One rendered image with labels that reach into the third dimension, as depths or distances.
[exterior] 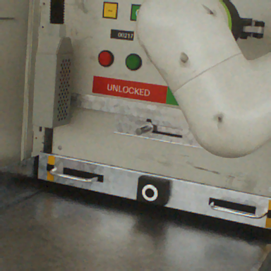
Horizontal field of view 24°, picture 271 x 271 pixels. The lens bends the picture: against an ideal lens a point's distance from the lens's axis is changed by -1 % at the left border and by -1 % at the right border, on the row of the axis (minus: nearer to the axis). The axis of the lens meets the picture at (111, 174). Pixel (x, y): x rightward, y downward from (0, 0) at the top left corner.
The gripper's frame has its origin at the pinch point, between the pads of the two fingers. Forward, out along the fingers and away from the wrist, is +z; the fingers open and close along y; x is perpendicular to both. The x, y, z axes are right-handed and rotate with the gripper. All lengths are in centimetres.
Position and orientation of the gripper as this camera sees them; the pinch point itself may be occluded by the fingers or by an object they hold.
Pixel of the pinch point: (242, 26)
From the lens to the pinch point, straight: 115.2
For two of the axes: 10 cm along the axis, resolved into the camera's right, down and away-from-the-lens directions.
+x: 0.9, -9.6, -2.7
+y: 9.0, 1.9, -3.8
